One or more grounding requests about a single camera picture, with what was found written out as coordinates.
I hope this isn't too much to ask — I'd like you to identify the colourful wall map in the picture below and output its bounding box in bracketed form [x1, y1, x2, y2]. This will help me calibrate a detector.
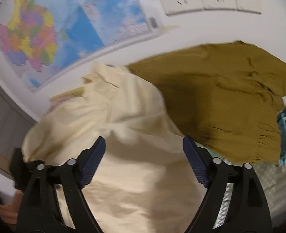
[0, 0, 157, 91]

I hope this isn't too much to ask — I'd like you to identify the grey wardrobe door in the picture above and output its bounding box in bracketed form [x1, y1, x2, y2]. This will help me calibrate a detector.
[0, 86, 36, 176]

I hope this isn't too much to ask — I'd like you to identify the cream beige garment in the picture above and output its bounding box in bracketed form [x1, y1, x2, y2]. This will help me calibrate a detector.
[22, 63, 205, 232]

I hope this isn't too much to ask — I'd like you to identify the mustard brown garment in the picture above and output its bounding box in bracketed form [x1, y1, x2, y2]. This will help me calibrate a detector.
[128, 41, 286, 163]

